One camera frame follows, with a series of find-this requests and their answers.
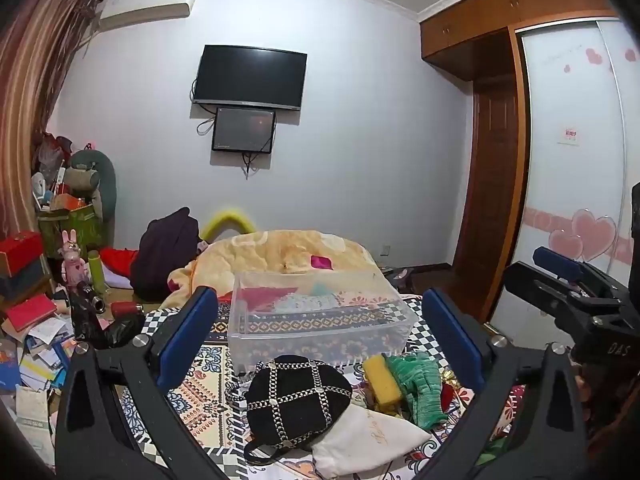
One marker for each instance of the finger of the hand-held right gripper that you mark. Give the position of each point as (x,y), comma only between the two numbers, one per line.
(545,292)
(557,260)

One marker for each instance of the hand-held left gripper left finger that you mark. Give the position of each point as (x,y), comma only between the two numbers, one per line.
(192,332)

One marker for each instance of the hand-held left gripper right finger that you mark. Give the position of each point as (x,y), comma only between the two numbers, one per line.
(450,332)

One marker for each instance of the red fabric item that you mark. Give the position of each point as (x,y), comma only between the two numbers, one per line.
(455,392)

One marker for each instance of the green knitted cloth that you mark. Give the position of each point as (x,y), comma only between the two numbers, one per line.
(420,390)

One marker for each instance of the yellow sponge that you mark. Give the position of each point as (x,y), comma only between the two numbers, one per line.
(381,382)

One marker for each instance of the clear plastic storage box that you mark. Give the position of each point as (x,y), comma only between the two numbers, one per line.
(320,335)

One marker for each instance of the white cloth pouch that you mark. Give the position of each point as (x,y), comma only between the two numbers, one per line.
(370,440)

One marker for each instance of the red cylinder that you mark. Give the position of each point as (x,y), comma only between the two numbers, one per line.
(127,309)

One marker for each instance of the patterned bed mat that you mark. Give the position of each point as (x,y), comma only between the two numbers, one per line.
(210,400)

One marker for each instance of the dark shoes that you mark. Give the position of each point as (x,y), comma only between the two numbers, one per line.
(397,277)

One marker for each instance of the white heart-print wardrobe door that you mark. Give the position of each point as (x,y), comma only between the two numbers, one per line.
(570,185)

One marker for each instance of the dark purple backpack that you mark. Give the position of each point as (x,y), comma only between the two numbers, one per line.
(165,255)

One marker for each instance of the brown wooden door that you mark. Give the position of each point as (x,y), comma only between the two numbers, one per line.
(492,200)

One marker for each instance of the red cloth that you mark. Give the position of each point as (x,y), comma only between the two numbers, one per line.
(120,262)

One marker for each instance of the black flashlight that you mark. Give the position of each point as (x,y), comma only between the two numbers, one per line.
(90,297)

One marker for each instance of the yellow fleece blanket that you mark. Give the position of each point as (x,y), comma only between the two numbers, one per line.
(270,255)

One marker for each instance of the green bottle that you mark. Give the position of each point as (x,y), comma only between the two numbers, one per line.
(97,272)

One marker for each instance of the yellow foam arch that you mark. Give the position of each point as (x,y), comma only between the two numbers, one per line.
(227,217)

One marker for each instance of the red label sticker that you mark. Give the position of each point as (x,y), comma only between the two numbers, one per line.
(568,136)

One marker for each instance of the pink rabbit figure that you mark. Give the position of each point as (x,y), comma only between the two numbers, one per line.
(75,260)

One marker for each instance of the green cardboard box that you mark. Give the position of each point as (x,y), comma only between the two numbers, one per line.
(75,230)

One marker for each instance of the pile of papers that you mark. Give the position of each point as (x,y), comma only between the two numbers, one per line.
(35,370)

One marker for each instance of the red book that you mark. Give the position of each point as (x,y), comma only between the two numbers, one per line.
(30,312)

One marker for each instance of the dark grey box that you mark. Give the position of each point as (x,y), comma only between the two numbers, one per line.
(22,282)

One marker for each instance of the grey plush toy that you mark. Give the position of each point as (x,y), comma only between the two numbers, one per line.
(100,180)

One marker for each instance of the red box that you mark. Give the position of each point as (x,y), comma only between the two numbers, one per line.
(20,252)

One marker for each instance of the red plastic bag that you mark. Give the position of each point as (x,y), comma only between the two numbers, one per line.
(47,155)

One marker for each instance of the wooden overhead cabinet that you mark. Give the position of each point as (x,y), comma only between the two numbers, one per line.
(510,15)

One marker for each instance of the striped brown curtain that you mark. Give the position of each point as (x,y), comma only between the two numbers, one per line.
(35,85)

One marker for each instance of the white air conditioner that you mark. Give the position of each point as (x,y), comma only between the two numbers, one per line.
(145,12)

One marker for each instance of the small black wall monitor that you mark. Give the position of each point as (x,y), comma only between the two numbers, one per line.
(244,130)

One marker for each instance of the black wall television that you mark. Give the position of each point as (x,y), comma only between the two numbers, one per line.
(250,77)

